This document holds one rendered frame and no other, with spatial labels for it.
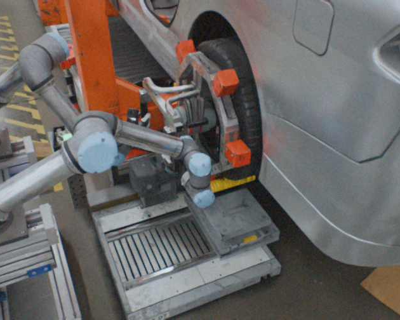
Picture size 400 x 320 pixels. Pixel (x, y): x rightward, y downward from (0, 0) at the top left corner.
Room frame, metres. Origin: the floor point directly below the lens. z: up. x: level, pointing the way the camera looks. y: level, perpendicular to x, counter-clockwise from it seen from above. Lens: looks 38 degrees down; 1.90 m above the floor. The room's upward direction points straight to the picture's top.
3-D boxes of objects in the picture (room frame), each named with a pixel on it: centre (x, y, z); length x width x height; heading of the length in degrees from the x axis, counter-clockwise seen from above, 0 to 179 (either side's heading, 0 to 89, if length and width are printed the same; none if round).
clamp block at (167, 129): (1.43, 0.09, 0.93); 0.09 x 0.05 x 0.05; 114
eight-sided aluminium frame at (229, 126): (1.67, -0.03, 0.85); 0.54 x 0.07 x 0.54; 24
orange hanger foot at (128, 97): (2.12, 0.21, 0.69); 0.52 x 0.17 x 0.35; 114
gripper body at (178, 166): (1.29, 0.06, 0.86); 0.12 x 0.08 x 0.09; 25
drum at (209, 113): (1.64, 0.03, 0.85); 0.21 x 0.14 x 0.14; 114
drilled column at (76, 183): (1.98, 0.76, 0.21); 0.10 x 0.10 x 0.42; 24
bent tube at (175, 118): (1.53, 0.04, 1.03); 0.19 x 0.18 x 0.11; 114
